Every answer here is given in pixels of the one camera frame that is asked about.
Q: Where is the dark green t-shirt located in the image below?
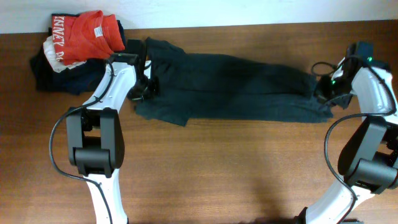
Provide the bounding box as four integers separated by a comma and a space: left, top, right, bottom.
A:
136, 37, 333, 126

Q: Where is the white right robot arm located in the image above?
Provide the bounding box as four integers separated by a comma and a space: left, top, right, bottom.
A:
293, 41, 397, 224

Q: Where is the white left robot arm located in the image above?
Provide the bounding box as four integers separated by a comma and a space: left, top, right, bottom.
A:
66, 40, 159, 223

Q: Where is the navy folded shirt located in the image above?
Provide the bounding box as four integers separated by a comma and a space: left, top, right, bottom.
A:
29, 20, 128, 96

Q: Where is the red folded shirt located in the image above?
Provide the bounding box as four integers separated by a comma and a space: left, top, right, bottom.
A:
52, 10, 125, 65

